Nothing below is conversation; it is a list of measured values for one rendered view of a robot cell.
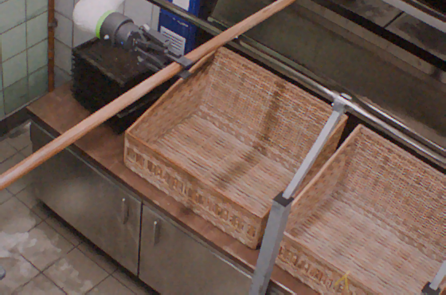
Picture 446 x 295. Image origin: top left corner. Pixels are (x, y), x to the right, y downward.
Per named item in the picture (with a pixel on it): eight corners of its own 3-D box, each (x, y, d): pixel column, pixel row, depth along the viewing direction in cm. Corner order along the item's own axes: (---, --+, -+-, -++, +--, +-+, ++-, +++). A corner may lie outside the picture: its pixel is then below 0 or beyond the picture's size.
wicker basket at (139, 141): (208, 101, 288) (217, 41, 270) (334, 175, 266) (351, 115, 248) (120, 165, 256) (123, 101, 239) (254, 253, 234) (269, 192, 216)
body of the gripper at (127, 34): (134, 16, 208) (158, 29, 204) (132, 41, 213) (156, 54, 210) (115, 26, 203) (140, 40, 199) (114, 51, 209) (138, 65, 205)
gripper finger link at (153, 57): (134, 46, 205) (134, 50, 206) (163, 69, 201) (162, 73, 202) (144, 41, 207) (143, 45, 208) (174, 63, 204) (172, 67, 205)
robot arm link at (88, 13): (73, 31, 220) (60, 12, 210) (99, -1, 223) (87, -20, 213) (104, 49, 214) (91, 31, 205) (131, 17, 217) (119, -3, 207)
